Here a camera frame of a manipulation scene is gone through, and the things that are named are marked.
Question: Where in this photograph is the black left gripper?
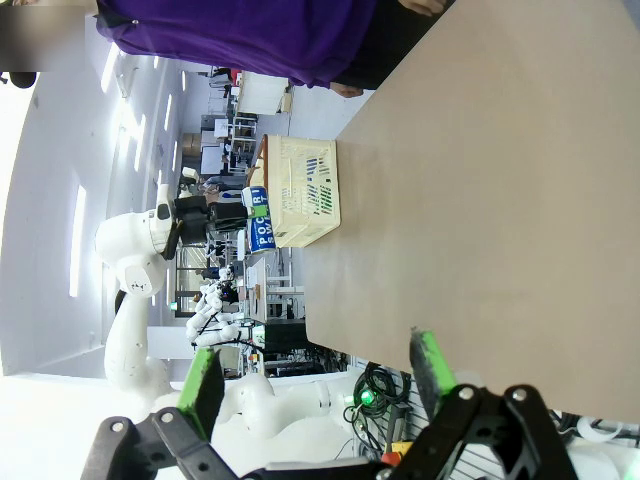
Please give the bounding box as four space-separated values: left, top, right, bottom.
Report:
172 196 265 247

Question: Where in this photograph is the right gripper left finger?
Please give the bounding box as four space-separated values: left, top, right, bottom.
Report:
82 346 236 480

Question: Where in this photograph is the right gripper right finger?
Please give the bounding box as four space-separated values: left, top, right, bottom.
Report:
399 326 579 480

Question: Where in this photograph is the green drink carton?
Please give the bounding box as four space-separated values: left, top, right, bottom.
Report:
312 187 335 217

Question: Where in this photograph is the person's right forearm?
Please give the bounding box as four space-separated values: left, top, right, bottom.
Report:
294 59 346 90

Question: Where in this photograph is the person's left hand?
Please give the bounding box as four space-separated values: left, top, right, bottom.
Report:
399 0 447 16

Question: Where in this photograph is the person in purple hoodie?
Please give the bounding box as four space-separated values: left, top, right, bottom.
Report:
96 0 456 91

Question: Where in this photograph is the cream basket with brown handles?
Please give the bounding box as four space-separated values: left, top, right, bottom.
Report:
248 133 343 249

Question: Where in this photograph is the black cable bundle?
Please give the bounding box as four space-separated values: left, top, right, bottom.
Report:
343 360 419 451

